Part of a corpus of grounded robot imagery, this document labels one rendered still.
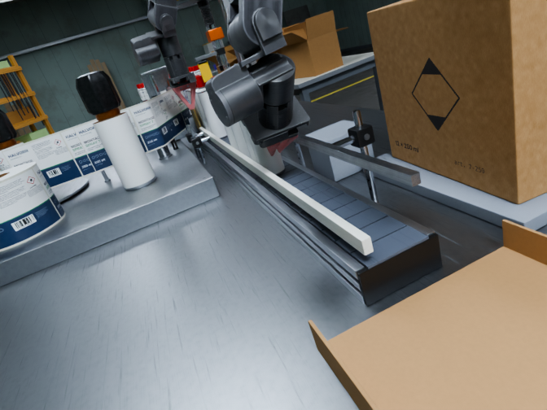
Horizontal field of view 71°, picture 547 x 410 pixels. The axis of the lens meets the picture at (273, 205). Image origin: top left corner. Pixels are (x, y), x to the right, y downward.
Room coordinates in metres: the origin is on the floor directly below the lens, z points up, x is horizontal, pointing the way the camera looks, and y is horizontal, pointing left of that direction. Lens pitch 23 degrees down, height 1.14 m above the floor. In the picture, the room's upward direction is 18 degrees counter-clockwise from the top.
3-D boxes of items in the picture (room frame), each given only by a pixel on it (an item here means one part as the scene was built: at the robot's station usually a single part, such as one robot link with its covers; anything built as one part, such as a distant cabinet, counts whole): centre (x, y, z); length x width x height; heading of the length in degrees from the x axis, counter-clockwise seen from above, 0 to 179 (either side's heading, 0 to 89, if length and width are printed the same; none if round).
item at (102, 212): (1.18, 0.53, 0.86); 0.80 x 0.67 x 0.05; 13
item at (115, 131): (1.02, 0.33, 1.03); 0.09 x 0.09 x 0.30
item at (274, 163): (0.75, -0.02, 0.98); 0.05 x 0.05 x 0.20
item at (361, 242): (0.87, 0.04, 0.90); 1.07 x 0.01 x 0.02; 13
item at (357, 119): (0.57, -0.14, 0.91); 0.07 x 0.03 x 0.17; 103
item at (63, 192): (1.19, 0.69, 0.89); 0.31 x 0.31 x 0.01
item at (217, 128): (1.27, 0.09, 0.98); 0.05 x 0.05 x 0.20
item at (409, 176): (0.89, -0.03, 0.95); 1.07 x 0.01 x 0.01; 13
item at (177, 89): (1.19, 0.14, 1.05); 0.07 x 0.07 x 0.09; 14
